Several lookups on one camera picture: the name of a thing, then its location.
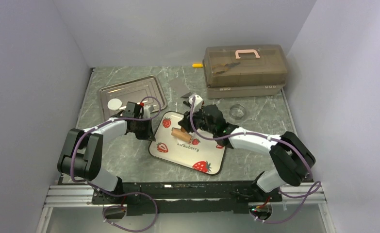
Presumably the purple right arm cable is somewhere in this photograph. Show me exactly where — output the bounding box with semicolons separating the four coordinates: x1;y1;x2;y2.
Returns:
189;96;322;225

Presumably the brown translucent tool box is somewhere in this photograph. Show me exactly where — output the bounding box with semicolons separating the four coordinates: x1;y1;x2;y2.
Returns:
203;44;288;99

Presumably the steel baking tray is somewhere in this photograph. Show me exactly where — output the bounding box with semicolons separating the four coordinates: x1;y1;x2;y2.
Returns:
97;76;167;120

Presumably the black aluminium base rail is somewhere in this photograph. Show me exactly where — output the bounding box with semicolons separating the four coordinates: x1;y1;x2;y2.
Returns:
44;182;327;216

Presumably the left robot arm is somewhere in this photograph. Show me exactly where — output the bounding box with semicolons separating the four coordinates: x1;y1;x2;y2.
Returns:
57;102;155;204

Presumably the flat round dough wrapper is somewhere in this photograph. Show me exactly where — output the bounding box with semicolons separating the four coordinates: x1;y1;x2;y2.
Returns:
107;98;123;111

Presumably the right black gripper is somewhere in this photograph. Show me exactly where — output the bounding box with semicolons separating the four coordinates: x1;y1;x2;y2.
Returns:
178;107;215;136

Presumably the strawberry pattern white tray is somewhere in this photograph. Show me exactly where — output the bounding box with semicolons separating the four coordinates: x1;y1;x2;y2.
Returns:
149;111;226;175

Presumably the wooden rolling pin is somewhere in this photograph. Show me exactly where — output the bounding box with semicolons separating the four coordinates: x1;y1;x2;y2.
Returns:
171;128;192;143

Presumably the spatula with wooden handle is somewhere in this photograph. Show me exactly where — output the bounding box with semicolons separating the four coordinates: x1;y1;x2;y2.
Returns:
181;92;193;98

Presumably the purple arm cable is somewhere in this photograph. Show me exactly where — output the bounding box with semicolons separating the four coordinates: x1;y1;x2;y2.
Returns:
189;96;322;225
70;96;162;232

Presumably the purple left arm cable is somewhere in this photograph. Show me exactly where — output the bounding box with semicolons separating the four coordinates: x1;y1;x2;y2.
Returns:
70;96;162;232

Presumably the round metal cutter ring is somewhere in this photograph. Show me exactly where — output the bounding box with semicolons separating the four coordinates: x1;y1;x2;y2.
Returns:
230;104;247;118

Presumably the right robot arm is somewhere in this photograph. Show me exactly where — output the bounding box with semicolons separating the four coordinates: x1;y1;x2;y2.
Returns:
178;105;316;201

